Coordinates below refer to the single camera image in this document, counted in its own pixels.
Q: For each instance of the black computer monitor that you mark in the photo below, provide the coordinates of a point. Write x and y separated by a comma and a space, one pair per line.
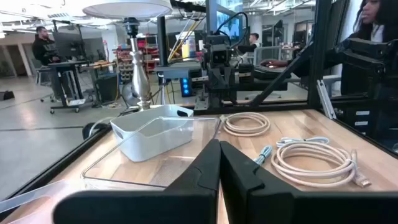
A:
66, 45

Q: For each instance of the silver metal bracket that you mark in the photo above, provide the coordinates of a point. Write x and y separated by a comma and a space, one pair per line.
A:
326, 99

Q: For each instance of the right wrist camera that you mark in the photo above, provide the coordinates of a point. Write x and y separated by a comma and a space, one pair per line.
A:
221, 56

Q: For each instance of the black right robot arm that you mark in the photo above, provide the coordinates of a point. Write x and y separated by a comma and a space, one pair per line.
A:
224, 96

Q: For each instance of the white plastic bin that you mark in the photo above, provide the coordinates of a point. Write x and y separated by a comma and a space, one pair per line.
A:
124, 137

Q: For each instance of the person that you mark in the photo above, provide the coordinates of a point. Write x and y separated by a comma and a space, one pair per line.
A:
373, 18
43, 46
250, 46

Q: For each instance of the black standing desk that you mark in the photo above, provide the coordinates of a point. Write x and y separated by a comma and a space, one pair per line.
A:
66, 81

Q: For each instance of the black equipment cabinet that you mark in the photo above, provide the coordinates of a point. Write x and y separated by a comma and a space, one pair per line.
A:
367, 77

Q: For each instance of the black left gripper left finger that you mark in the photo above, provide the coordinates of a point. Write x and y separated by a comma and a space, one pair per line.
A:
186, 199

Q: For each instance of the blue-lit electronic box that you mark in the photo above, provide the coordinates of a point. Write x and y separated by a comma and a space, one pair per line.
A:
186, 87

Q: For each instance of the white table lamp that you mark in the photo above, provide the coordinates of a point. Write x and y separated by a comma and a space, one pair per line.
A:
140, 81

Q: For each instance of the large clear plastic bin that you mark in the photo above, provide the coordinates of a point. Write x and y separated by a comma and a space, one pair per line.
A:
149, 177

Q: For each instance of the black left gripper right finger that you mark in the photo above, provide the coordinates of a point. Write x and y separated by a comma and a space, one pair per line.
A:
264, 202

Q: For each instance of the red storage shelf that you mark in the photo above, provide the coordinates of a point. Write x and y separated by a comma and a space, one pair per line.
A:
149, 53

